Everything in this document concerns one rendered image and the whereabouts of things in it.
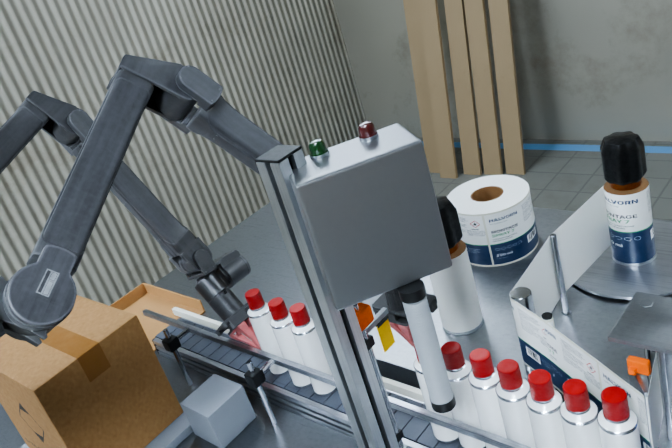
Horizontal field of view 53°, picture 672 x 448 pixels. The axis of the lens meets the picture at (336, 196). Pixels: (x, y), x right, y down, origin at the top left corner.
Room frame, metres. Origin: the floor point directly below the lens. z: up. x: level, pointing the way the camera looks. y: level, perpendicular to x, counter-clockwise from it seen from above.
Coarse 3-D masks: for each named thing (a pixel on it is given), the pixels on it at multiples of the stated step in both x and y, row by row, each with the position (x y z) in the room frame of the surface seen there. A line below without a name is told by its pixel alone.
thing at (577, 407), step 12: (564, 384) 0.73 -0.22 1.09; (576, 384) 0.72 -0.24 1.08; (564, 396) 0.72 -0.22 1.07; (576, 396) 0.71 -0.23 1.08; (588, 396) 0.71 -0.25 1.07; (564, 408) 0.73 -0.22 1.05; (576, 408) 0.71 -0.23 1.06; (588, 408) 0.71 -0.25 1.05; (564, 420) 0.71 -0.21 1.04; (576, 420) 0.70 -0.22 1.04; (588, 420) 0.70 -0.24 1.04; (564, 432) 0.72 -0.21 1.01; (576, 432) 0.70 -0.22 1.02; (588, 432) 0.70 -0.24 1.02; (576, 444) 0.70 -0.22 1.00; (588, 444) 0.70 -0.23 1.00; (600, 444) 0.70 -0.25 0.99
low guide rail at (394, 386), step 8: (176, 312) 1.58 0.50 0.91; (184, 312) 1.56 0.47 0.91; (192, 320) 1.53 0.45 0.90; (200, 320) 1.50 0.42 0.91; (208, 320) 1.48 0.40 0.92; (216, 328) 1.46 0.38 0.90; (384, 384) 1.06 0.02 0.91; (392, 384) 1.04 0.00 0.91; (400, 384) 1.04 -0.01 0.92; (400, 392) 1.03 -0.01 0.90; (408, 392) 1.01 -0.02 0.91; (416, 392) 1.00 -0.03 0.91
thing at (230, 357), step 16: (160, 336) 1.54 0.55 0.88; (192, 336) 1.49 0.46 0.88; (224, 336) 1.44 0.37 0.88; (208, 352) 1.40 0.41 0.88; (224, 352) 1.37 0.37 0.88; (240, 352) 1.35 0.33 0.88; (240, 368) 1.29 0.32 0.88; (272, 384) 1.22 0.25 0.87; (288, 384) 1.18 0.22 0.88; (320, 400) 1.10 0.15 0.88; (336, 400) 1.09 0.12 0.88; (400, 416) 0.99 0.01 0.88; (416, 432) 0.94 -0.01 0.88; (432, 432) 0.93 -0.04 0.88
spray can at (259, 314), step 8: (256, 288) 1.26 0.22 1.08; (248, 296) 1.23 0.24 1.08; (256, 296) 1.23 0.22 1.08; (248, 304) 1.24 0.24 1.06; (256, 304) 1.23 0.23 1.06; (264, 304) 1.25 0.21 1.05; (248, 312) 1.24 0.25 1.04; (256, 312) 1.23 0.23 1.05; (264, 312) 1.23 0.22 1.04; (256, 320) 1.22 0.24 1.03; (264, 320) 1.22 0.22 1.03; (256, 328) 1.23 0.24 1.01; (264, 328) 1.22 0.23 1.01; (256, 336) 1.24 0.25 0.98; (264, 336) 1.22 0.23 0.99; (272, 336) 1.22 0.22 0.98; (264, 344) 1.22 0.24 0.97; (272, 344) 1.22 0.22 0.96; (272, 352) 1.22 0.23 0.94; (280, 352) 1.22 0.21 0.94; (272, 368) 1.23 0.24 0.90; (280, 368) 1.22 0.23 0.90
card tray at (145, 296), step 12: (144, 288) 1.89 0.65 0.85; (156, 288) 1.84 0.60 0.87; (120, 300) 1.84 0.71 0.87; (132, 300) 1.86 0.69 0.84; (144, 300) 1.85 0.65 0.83; (156, 300) 1.83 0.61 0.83; (168, 300) 1.80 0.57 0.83; (180, 300) 1.75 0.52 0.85; (192, 300) 1.70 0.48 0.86; (132, 312) 1.80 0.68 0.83; (156, 312) 1.75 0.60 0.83; (168, 312) 1.73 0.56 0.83; (192, 312) 1.69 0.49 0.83; (204, 312) 1.67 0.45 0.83; (144, 324) 1.71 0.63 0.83; (156, 324) 1.68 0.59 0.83; (168, 324) 1.66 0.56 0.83
